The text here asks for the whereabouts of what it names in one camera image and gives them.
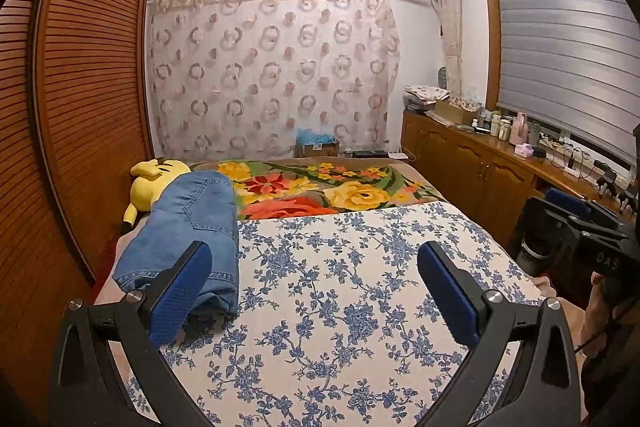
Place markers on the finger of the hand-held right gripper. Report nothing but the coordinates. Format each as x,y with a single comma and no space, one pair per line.
542,237
570,203

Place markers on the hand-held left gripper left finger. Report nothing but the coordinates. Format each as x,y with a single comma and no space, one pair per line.
182,294

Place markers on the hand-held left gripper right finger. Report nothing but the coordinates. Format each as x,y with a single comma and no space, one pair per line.
450,294

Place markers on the blue denim pants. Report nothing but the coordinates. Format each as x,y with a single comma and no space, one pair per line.
185,217

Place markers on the person's right hand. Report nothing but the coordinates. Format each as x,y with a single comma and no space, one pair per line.
600,312

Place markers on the small black tripod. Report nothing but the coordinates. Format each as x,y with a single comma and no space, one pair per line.
609,182

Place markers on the small pink box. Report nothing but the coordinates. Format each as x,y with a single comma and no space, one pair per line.
524,151

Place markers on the green bottle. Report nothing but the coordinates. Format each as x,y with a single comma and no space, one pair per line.
535,133

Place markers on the pink bottle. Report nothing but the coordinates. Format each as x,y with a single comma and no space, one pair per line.
519,129

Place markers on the blue floral bed sheet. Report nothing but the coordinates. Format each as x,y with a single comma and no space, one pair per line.
350,307

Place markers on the wooden side cabinet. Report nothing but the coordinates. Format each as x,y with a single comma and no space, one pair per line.
465,162

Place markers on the white jar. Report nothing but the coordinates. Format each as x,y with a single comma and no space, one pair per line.
495,124

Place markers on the yellow plush toy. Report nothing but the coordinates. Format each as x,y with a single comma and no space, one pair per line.
150,187

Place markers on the open flat cardboard box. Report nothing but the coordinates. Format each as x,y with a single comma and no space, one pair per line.
457,111

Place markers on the colourful flower blanket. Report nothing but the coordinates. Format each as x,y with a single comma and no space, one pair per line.
300,192

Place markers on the small desk fan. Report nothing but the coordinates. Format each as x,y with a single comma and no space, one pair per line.
442,77

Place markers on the floral printed cloth stack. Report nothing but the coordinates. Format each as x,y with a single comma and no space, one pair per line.
425,94

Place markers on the blue cloth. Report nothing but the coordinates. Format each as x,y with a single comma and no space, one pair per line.
315,136

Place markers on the beige lace curtain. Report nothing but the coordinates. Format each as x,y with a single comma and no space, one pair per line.
447,22

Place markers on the wooden louvered wardrobe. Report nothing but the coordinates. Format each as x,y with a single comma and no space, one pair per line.
85,82

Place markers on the circle print curtain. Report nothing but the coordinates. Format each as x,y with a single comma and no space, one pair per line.
270,77

